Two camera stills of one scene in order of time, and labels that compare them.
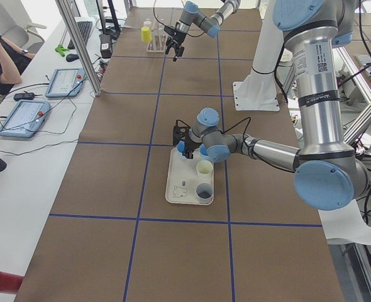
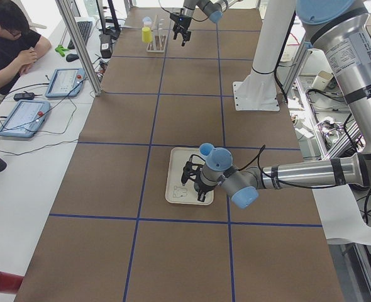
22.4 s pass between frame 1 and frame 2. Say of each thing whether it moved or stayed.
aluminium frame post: stayed
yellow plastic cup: stayed
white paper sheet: stayed
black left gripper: moved
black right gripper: moved
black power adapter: stayed
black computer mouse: stayed
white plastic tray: stayed
